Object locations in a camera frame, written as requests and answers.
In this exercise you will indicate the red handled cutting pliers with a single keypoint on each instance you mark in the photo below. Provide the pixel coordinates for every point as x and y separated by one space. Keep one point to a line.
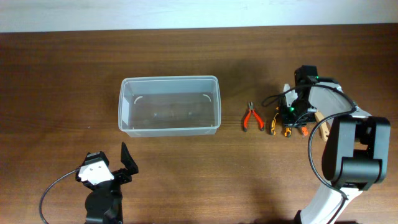
252 112

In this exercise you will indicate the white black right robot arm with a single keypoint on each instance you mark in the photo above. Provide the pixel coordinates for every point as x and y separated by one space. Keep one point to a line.
356 151

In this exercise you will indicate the orange scraper wooden handle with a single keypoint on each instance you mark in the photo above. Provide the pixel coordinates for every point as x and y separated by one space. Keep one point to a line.
324 131

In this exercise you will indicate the yellow black long-nose pliers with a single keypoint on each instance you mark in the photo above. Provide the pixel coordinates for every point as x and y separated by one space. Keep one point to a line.
288 131

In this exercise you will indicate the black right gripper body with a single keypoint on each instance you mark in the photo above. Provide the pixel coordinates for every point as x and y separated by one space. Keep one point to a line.
299 114

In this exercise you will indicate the clear plastic container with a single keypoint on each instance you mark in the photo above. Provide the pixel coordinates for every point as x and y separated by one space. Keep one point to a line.
169 106

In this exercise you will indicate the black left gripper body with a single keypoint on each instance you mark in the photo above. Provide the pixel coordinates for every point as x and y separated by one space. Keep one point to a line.
121 177

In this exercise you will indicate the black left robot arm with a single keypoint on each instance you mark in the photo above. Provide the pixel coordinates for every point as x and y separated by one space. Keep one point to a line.
104 203

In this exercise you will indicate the orange socket bit holder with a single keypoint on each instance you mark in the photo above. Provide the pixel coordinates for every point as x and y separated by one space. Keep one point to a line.
304 131

